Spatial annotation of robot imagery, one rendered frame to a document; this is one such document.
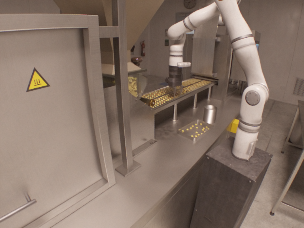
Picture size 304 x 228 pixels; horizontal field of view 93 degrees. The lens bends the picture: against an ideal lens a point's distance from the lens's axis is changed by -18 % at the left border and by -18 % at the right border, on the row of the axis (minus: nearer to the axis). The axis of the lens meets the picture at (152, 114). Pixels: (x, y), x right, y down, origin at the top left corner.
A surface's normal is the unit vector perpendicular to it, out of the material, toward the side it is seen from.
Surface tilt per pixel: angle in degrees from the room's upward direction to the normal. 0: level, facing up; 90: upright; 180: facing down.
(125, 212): 0
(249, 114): 90
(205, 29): 71
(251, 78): 107
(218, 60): 90
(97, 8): 118
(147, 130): 90
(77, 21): 90
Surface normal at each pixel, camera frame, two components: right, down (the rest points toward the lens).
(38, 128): 0.76, 0.26
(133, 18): 0.70, 0.61
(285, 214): 0.00, -0.91
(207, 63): -0.64, 0.31
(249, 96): -0.80, 0.26
